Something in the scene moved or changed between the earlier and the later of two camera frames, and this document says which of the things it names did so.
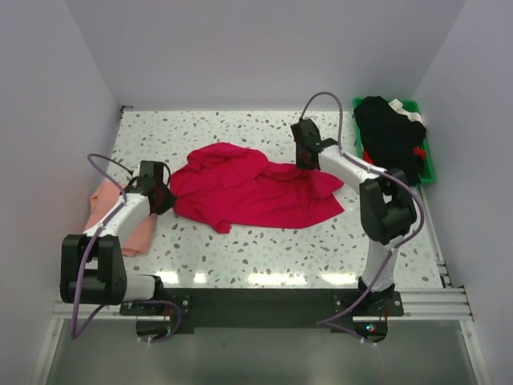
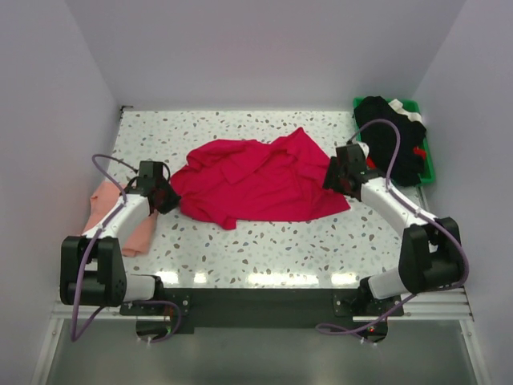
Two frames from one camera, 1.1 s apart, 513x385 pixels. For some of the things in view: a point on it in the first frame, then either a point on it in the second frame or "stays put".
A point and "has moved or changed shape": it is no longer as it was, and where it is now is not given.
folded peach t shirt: x=141 y=239 stays put
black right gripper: x=299 y=161 → x=330 y=180
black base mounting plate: x=264 y=308 stays put
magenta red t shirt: x=236 y=186 has moved or changed shape
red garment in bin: x=421 y=152 stays put
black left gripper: x=170 y=200 stays put
